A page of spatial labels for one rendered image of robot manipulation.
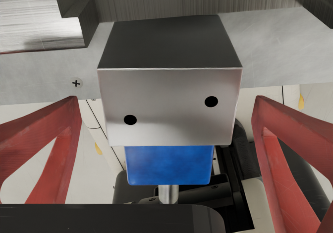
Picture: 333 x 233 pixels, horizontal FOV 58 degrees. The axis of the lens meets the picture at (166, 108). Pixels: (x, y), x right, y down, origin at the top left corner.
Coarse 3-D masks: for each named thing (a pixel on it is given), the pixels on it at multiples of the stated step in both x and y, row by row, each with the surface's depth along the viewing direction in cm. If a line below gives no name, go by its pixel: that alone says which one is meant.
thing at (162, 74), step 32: (128, 32) 13; (160, 32) 13; (192, 32) 13; (224, 32) 13; (128, 64) 10; (160, 64) 10; (192, 64) 10; (224, 64) 10; (128, 96) 11; (160, 96) 11; (192, 96) 11; (224, 96) 11; (128, 128) 12; (160, 128) 12; (192, 128) 12; (224, 128) 12; (128, 160) 14; (160, 160) 14; (192, 160) 14; (160, 192) 17
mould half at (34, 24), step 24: (0, 0) 5; (24, 0) 5; (48, 0) 5; (0, 24) 6; (24, 24) 6; (48, 24) 6; (72, 24) 6; (0, 48) 6; (24, 48) 6; (48, 48) 6; (72, 48) 6
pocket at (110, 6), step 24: (72, 0) 6; (96, 0) 7; (120, 0) 7; (144, 0) 7; (168, 0) 7; (192, 0) 7; (216, 0) 7; (240, 0) 7; (264, 0) 7; (288, 0) 7; (312, 0) 6; (96, 24) 7
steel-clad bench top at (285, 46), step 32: (96, 32) 15; (256, 32) 15; (288, 32) 15; (320, 32) 15; (0, 64) 16; (32, 64) 16; (64, 64) 16; (96, 64) 16; (256, 64) 16; (288, 64) 16; (320, 64) 16; (0, 96) 17; (32, 96) 17; (64, 96) 17; (96, 96) 17
